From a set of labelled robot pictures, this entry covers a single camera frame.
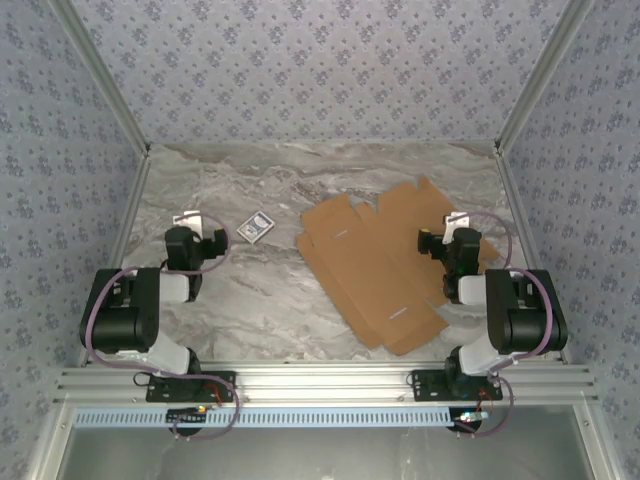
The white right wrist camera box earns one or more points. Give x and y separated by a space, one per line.
456 221

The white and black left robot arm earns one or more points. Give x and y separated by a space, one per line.
170 352

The aluminium frame post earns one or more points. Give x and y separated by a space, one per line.
545 75
100 75

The small black circuit board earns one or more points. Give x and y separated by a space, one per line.
186 415
467 419

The brown cardboard box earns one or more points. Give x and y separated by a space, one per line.
370 265

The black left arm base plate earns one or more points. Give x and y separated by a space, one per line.
170 392

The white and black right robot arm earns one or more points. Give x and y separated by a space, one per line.
525 320

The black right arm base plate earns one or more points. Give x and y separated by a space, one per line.
430 390

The blue playing card deck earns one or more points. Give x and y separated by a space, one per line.
256 228

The grey metal panel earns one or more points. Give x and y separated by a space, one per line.
325 455

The aluminium mounting rail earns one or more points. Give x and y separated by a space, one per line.
325 382

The aluminium table side rail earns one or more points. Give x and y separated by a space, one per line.
520 210
127 220

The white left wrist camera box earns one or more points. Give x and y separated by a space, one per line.
189 221

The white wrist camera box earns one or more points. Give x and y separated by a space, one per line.
456 221
189 221

